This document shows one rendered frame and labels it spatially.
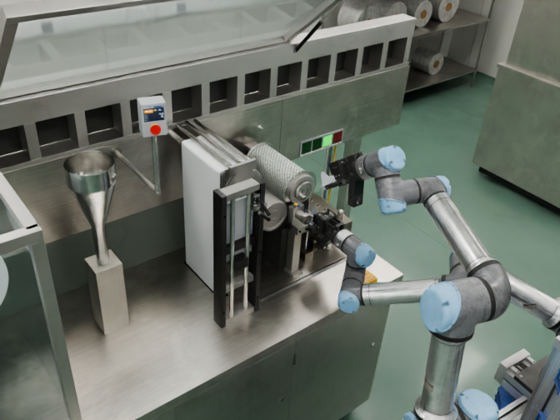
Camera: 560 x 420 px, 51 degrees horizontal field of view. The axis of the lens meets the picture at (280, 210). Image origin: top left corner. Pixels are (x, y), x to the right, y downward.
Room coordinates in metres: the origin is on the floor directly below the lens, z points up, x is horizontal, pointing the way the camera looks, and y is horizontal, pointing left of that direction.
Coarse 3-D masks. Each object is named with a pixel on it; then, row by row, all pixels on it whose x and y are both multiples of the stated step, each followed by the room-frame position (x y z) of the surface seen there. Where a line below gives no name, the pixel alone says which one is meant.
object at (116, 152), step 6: (114, 150) 1.70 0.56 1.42; (120, 150) 1.72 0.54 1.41; (114, 156) 1.70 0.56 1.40; (120, 156) 1.67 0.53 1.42; (126, 162) 1.64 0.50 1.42; (132, 168) 1.60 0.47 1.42; (138, 174) 1.57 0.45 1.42; (144, 180) 1.54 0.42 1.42; (150, 186) 1.51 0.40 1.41; (156, 192) 1.48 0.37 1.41
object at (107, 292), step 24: (96, 168) 1.50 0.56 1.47; (72, 192) 1.38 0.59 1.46; (96, 216) 1.40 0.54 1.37; (96, 240) 1.42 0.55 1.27; (96, 264) 1.41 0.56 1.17; (120, 264) 1.42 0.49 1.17; (96, 288) 1.38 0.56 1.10; (120, 288) 1.42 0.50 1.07; (96, 312) 1.41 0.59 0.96; (120, 312) 1.41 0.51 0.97
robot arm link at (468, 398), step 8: (464, 392) 1.12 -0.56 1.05; (472, 392) 1.12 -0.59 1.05; (480, 392) 1.13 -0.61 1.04; (456, 400) 1.11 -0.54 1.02; (464, 400) 1.09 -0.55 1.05; (472, 400) 1.09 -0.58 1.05; (480, 400) 1.10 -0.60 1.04; (488, 400) 1.10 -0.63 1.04; (464, 408) 1.06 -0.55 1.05; (472, 408) 1.06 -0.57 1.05; (480, 408) 1.07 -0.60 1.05; (488, 408) 1.07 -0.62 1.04; (496, 408) 1.08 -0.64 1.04; (464, 416) 1.05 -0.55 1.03; (472, 416) 1.04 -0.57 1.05; (480, 416) 1.04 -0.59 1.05; (488, 416) 1.04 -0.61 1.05; (496, 416) 1.05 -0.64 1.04
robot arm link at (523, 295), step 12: (456, 264) 1.53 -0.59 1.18; (516, 288) 1.52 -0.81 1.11; (528, 288) 1.53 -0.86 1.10; (516, 300) 1.51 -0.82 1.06; (528, 300) 1.50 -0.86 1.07; (540, 300) 1.51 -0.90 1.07; (552, 300) 1.52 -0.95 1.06; (540, 312) 1.49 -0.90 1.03; (552, 312) 1.49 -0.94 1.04; (552, 324) 1.47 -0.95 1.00
